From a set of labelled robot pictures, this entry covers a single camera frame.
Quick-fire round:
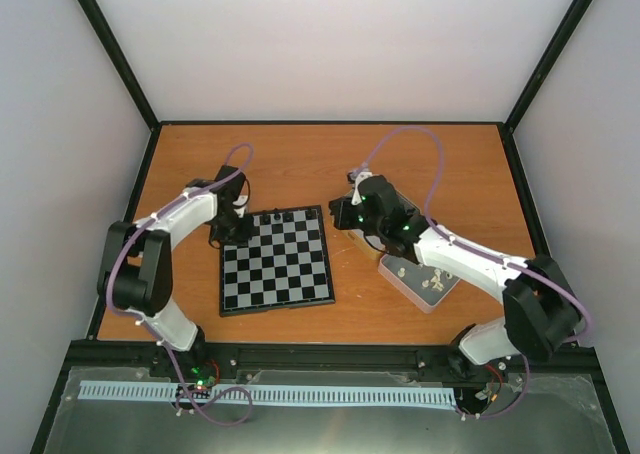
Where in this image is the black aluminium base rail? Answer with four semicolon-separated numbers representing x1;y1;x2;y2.
64;340;599;388

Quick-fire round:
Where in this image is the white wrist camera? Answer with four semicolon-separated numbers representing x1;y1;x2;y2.
233;195;249;218
347;167;373;205

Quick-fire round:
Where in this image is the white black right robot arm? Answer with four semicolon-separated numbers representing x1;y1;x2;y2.
329;172;591;365

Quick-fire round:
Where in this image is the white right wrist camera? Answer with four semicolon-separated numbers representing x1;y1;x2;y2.
347;167;373;205

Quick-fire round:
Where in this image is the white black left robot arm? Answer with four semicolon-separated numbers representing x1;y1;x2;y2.
97;164;253;377

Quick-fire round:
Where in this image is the light blue cable duct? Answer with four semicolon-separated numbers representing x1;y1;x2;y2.
77;380;456;410

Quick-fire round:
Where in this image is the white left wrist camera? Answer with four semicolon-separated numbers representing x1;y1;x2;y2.
233;195;249;218

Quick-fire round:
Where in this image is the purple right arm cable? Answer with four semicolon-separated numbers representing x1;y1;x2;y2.
359;125;596;345

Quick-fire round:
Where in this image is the black frame post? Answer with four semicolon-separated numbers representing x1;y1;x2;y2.
76;0;160;130
503;0;611;131

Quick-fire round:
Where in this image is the purple cable loop bottom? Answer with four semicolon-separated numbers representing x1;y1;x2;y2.
169;368;254;425

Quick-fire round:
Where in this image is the black frame post left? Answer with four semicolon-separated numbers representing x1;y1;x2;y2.
76;0;160;130

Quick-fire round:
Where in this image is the silver tin lid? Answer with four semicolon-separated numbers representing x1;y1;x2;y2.
378;255;460;314

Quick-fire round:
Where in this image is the black white chess board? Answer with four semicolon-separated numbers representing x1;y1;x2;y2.
219;205;335;317

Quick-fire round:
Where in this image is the black frame post right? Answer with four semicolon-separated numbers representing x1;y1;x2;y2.
503;0;611;131

